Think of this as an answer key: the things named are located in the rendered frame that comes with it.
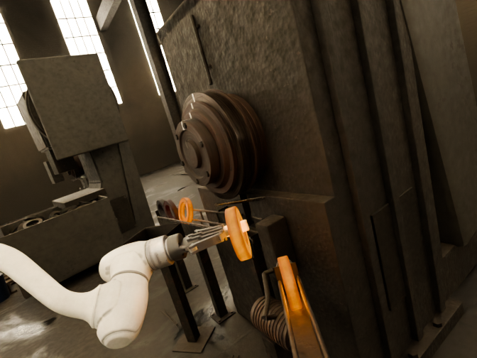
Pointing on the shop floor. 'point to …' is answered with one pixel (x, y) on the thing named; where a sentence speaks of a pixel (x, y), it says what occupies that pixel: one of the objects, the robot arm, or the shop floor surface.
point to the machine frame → (330, 162)
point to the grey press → (83, 133)
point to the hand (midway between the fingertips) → (236, 228)
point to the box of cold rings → (66, 238)
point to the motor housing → (272, 328)
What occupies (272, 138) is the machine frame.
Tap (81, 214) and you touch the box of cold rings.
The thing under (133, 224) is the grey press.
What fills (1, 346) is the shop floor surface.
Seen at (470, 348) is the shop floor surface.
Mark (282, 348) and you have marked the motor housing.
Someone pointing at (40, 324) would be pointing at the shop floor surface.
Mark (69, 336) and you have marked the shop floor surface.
